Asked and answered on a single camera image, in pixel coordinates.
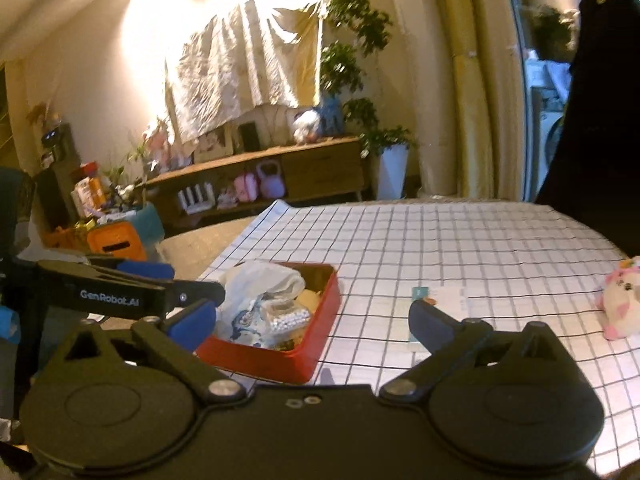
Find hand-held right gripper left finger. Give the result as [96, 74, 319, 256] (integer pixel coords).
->
[62, 298, 248, 403]

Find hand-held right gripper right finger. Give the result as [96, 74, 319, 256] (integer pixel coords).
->
[379, 299, 573, 403]

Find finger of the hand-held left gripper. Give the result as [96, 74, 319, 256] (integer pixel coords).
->
[164, 280, 227, 313]
[87, 255, 176, 283]

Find printed white tissue packet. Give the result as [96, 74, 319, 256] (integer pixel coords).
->
[220, 305, 281, 348]

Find white fluffy cloth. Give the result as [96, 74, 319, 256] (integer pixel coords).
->
[217, 260, 306, 326]

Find clear plastic bag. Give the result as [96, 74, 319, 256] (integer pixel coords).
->
[260, 297, 313, 336]

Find red tin box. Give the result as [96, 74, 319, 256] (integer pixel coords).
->
[195, 261, 342, 385]

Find white paper sheet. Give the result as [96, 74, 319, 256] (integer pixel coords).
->
[427, 286, 469, 321]

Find orange plastic basket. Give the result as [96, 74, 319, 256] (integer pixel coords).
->
[87, 222, 148, 263]

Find white ribbed router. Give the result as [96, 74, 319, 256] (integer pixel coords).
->
[177, 185, 213, 211]

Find checked white tablecloth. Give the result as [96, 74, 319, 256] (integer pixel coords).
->
[192, 199, 640, 476]

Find colourful snack boxes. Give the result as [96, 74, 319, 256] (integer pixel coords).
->
[70, 161, 110, 216]

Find pink small case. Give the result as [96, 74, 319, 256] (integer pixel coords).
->
[234, 174, 260, 203]

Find pink doll figure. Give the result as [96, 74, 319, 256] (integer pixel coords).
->
[145, 120, 172, 171]

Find purple kettlebell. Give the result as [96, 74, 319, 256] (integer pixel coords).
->
[256, 160, 287, 198]

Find white planter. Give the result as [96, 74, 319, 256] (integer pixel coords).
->
[377, 144, 410, 201]

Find dark countertop appliance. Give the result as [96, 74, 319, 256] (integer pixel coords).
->
[40, 122, 77, 166]

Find wooden sideboard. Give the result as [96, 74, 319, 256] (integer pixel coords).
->
[142, 135, 373, 233]

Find pink bunny plush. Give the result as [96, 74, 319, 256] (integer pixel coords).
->
[595, 255, 640, 342]

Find white plastic bag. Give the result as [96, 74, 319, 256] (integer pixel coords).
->
[292, 109, 321, 143]

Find cream draped sheet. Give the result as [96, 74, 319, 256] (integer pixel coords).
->
[164, 1, 326, 146]

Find white washing machine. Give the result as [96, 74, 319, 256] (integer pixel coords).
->
[525, 57, 568, 201]

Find yellow curtain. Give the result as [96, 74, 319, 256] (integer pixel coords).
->
[440, 0, 526, 202]

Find blue figure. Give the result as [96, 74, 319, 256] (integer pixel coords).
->
[315, 94, 346, 136]

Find cream curtain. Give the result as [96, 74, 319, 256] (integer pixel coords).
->
[390, 0, 461, 198]

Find person in black cloth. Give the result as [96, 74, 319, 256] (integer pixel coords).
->
[535, 0, 640, 256]

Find white purple garment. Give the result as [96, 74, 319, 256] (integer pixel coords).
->
[542, 60, 571, 106]

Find tall green houseplant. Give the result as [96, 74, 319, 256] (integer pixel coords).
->
[320, 0, 418, 158]

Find dark leafy plant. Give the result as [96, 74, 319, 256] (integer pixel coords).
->
[531, 5, 576, 58]

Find light picture frame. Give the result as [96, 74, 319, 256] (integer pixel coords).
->
[195, 127, 235, 163]

